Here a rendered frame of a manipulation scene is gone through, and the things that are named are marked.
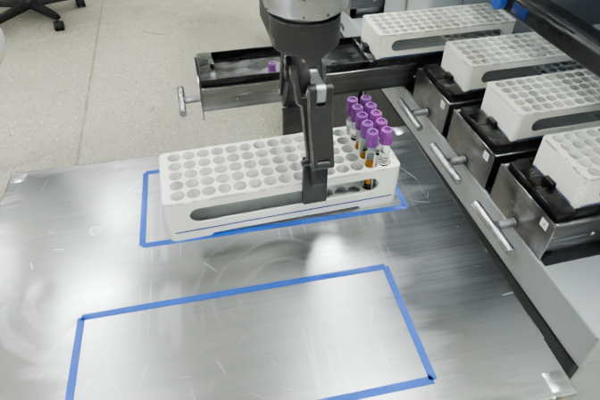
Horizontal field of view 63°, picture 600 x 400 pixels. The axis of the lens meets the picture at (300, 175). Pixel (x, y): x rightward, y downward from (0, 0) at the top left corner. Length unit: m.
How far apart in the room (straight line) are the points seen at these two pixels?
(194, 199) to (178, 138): 1.63
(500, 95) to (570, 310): 0.33
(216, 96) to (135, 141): 1.33
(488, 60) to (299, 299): 0.58
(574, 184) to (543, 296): 0.17
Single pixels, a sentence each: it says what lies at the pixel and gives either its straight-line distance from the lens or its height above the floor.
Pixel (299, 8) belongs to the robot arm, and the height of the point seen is 1.09.
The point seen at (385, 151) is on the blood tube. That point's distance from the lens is 0.61.
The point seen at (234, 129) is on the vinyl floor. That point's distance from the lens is 2.22.
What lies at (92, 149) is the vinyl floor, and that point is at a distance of 2.26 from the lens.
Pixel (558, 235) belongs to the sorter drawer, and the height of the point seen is 0.79.
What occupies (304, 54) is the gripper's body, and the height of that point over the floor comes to 1.04.
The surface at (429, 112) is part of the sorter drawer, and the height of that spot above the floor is 0.75.
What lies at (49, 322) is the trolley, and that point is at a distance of 0.60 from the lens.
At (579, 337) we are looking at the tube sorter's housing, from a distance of 0.76.
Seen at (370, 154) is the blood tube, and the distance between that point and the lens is 0.61.
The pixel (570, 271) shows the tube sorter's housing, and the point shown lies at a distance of 0.78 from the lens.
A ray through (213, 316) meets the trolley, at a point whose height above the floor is 0.82.
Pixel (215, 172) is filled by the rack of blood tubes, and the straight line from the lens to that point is 0.62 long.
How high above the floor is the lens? 1.28
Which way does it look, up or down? 41 degrees down
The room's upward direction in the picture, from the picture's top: straight up
